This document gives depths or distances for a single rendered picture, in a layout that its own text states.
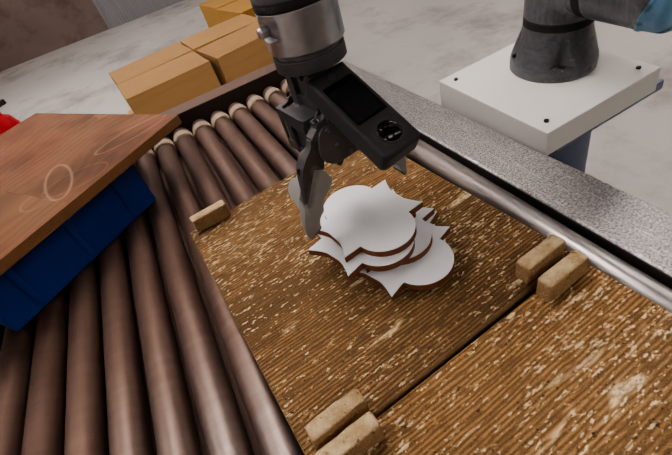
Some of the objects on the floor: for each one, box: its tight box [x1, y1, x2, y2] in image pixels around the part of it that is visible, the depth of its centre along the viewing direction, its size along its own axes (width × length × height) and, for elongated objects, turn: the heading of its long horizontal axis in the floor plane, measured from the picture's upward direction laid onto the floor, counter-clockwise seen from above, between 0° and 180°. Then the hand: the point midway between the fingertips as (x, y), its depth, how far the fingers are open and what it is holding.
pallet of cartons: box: [109, 14, 274, 115], centre depth 329 cm, size 137×99×48 cm
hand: (363, 208), depth 51 cm, fingers open, 14 cm apart
